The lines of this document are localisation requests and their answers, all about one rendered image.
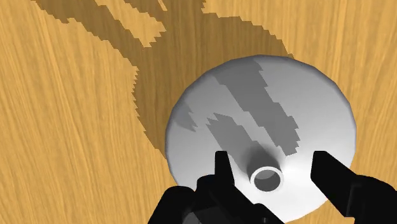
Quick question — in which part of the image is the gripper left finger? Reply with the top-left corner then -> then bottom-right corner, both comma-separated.
147,150 -> 284,224

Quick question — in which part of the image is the white round vase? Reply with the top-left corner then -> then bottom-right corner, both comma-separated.
165,55 -> 358,223

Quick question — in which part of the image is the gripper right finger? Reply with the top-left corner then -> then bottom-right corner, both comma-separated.
310,150 -> 397,224

